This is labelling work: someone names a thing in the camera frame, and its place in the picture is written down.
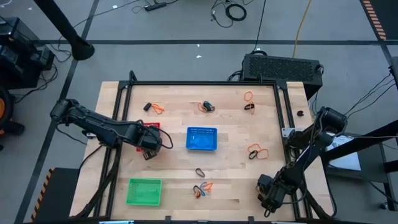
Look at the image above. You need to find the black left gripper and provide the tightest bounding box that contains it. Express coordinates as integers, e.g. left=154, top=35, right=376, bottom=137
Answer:
left=136, top=124, right=163, bottom=161

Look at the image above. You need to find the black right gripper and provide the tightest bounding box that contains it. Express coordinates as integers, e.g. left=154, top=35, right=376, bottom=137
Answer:
left=256, top=174, right=287, bottom=218

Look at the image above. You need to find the red plastic basket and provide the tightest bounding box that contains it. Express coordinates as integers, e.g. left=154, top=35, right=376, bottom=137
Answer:
left=136, top=122, right=162, bottom=153

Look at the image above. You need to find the green plastic basket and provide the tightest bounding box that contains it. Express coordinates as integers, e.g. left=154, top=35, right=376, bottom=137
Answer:
left=126, top=177, right=163, bottom=207

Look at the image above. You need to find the blue plastic basket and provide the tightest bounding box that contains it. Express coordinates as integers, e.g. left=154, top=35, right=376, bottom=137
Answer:
left=185, top=126, right=218, bottom=151

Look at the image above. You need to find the white paper sheet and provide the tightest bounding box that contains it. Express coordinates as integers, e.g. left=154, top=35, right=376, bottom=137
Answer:
left=323, top=132, right=362, bottom=172

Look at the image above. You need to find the black hazard striped mat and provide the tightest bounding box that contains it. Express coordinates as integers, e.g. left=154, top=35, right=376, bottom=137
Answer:
left=30, top=167, right=81, bottom=223
left=359, top=0, right=398, bottom=41

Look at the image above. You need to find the black stand pole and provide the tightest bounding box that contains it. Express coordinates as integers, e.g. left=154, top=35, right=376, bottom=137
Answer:
left=32, top=0, right=96, bottom=62

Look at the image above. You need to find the black metal beam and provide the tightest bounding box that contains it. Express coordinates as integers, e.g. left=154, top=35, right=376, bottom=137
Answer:
left=318, top=119, right=398, bottom=162

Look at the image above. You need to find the black perforated computer case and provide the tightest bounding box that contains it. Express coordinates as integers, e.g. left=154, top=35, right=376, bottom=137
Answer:
left=241, top=53, right=324, bottom=101

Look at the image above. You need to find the black power strip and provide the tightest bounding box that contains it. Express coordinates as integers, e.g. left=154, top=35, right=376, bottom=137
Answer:
left=144, top=1, right=167, bottom=12

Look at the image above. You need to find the black orange wheeled machine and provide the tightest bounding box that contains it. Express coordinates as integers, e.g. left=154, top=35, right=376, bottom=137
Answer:
left=0, top=84, right=26, bottom=138

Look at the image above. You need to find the black equipment cart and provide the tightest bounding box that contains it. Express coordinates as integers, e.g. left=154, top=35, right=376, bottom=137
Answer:
left=0, top=17, right=56, bottom=90

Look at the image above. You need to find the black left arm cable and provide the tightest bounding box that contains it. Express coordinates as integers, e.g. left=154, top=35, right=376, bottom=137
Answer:
left=157, top=127, right=174, bottom=150

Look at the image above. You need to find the coiled black cable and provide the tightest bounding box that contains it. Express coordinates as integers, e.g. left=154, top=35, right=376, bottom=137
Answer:
left=224, top=2, right=248, bottom=22

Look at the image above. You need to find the long black cable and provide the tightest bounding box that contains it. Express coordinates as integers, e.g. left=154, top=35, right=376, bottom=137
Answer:
left=252, top=0, right=267, bottom=53

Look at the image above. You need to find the yellow cable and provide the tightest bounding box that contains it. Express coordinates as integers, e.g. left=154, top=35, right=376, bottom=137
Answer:
left=292, top=0, right=313, bottom=58

